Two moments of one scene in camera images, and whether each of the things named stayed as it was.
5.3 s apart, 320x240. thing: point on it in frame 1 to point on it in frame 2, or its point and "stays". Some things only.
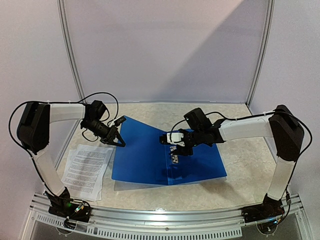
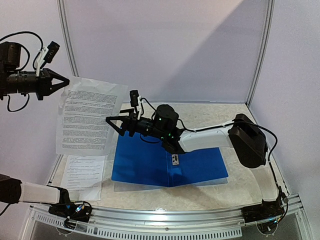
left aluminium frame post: x=61 y=7 stays
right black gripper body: x=185 y=144 to x=130 y=123
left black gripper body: x=109 y=134 to x=41 y=88
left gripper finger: x=116 y=145 to x=56 y=87
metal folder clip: x=174 y=158 stays
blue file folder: x=146 y=158 stays
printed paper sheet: x=84 y=173 stays
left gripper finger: x=121 y=138 to x=54 y=75
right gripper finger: x=163 y=139 to x=130 y=111
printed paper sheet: x=85 y=170 to x=81 y=127
